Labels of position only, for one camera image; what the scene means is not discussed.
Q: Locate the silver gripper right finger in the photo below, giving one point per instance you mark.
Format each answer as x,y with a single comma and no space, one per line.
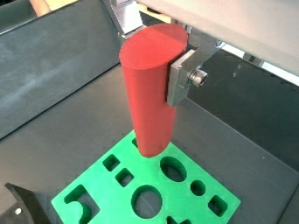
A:
186,71

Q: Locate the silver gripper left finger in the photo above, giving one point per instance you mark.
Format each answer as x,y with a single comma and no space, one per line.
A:
126,17

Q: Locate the red oval cylinder peg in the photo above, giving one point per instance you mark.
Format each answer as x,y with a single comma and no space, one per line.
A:
146,56

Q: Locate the green shape-sorter board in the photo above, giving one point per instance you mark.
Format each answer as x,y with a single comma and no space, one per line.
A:
101,196

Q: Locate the black curved bracket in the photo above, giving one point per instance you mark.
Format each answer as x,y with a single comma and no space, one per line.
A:
27,210

